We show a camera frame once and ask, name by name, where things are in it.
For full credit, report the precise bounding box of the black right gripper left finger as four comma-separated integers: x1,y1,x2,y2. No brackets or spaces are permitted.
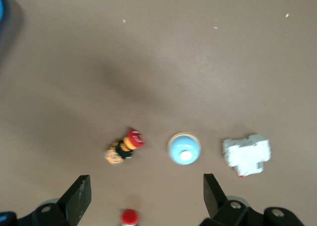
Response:
0,174,92,226

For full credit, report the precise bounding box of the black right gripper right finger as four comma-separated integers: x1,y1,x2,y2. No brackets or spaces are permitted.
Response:
199,173,306,226

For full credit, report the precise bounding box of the blue bell with cream button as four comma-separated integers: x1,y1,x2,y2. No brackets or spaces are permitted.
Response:
167,132,202,166

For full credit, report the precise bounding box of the white circuit breaker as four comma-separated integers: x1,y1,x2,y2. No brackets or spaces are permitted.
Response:
222,133,271,178

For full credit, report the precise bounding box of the red push button black body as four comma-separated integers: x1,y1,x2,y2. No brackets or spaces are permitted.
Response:
118,208,140,226

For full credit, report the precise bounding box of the red yellow emergency stop button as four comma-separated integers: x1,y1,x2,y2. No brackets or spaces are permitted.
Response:
104,128,146,165

